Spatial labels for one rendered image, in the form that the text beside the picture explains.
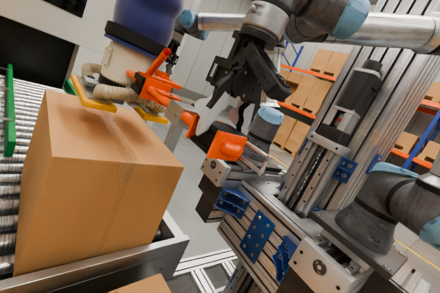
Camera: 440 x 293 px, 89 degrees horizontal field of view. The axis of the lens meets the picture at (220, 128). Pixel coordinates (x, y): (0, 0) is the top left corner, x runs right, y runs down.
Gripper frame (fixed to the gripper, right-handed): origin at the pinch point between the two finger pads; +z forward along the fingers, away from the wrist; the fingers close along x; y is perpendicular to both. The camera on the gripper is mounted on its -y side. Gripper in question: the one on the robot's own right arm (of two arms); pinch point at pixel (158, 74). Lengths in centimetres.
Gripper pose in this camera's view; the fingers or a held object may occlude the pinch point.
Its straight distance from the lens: 132.4
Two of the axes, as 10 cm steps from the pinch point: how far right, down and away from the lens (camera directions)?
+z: -4.1, 8.9, 1.8
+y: 5.7, 4.1, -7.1
